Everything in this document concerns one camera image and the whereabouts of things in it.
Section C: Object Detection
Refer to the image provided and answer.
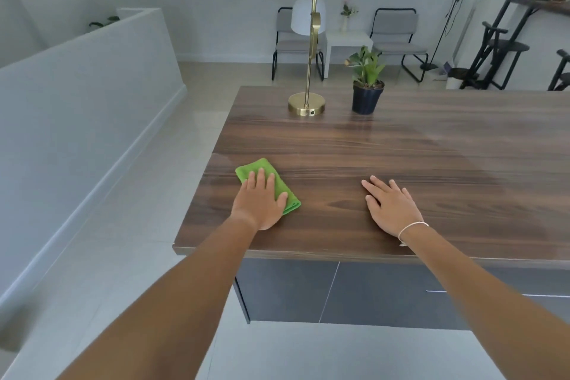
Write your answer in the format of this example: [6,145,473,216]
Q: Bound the black floor lamp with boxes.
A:
[419,0,480,72]

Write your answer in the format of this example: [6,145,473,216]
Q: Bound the person's left forearm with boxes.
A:
[57,212,259,380]

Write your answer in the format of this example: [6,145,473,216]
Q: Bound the white side table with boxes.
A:
[324,31,374,79]

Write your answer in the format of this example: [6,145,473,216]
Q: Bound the person's right forearm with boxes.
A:
[402,225,570,380]

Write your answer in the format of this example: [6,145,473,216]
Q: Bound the grey chair black frame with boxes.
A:
[369,7,430,84]
[271,7,326,81]

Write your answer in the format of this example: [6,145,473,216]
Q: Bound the white floor bin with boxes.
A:
[438,61,474,91]

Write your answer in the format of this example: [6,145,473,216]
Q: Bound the wooden high table black legs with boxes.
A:
[460,0,570,91]

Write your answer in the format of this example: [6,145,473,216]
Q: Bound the green plant in black pot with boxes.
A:
[343,45,387,116]

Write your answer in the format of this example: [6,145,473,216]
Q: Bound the dark leafy plant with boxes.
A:
[88,15,120,30]

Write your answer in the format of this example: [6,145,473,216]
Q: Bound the small white vase with sprig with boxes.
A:
[340,3,359,34]

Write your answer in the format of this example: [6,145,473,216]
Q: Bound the thin white wrist bracelet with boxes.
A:
[397,221,430,247]

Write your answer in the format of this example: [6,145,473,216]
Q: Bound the grey island cabinet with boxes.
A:
[231,257,570,332]

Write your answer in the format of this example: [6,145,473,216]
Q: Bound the black bar stool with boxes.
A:
[460,21,531,91]
[547,49,570,92]

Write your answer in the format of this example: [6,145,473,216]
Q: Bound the person's left hand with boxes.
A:
[231,168,289,232]

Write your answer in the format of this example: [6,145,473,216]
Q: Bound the gold table lamp white shade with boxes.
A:
[287,0,327,118]

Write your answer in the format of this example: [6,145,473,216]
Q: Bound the person's right hand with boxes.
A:
[361,176,424,238]

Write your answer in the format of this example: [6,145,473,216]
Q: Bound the green microfibre cleaning cloth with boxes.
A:
[235,158,302,216]

